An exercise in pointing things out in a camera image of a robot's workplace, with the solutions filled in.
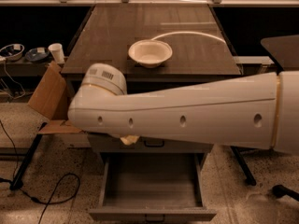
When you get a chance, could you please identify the yellow sponge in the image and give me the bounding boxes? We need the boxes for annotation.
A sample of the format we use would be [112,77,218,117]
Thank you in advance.
[121,135,139,146]

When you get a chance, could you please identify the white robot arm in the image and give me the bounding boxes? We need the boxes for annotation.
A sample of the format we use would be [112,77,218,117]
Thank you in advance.
[68,63,299,154]

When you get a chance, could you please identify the grey drawer cabinet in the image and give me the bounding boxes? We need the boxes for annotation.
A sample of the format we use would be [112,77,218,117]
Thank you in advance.
[61,3,242,161]

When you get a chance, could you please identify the grey middle drawer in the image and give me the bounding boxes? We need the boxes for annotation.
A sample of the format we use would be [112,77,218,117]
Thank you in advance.
[88,134,213,153]

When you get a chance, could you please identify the grey drawer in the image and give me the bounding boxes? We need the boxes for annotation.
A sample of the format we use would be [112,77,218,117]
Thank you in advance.
[89,153,216,224]
[88,134,213,153]

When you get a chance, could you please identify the grey bottom drawer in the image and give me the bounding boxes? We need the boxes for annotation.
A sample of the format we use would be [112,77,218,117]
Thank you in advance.
[89,153,216,224]

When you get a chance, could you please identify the brown cardboard box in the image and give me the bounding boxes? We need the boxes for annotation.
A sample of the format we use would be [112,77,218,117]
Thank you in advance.
[28,61,81,134]

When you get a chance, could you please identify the white paper cup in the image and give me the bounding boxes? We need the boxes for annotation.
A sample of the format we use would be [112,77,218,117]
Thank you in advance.
[49,43,64,63]

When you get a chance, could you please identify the blue bowl near cup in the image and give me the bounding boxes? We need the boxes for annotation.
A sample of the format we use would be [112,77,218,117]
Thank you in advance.
[25,47,50,63]

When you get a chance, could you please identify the black right table leg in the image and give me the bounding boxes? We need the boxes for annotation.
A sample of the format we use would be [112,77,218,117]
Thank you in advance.
[231,147,256,186]

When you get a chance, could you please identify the black table leg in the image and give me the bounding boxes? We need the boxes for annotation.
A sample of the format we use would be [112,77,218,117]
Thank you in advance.
[9,122,46,190]
[231,147,256,186]

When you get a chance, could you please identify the blue bowl far left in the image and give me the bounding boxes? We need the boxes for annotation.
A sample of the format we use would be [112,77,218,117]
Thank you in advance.
[0,44,24,62]

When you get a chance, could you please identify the black left table leg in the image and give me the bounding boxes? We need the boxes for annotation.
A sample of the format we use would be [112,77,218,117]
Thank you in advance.
[9,122,46,190]

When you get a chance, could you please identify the black chair caster foot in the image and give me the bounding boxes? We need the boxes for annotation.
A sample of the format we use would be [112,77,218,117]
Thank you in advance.
[272,185,299,202]

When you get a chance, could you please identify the black floor cable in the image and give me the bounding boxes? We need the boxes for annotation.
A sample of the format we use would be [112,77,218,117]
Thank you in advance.
[0,119,81,224]

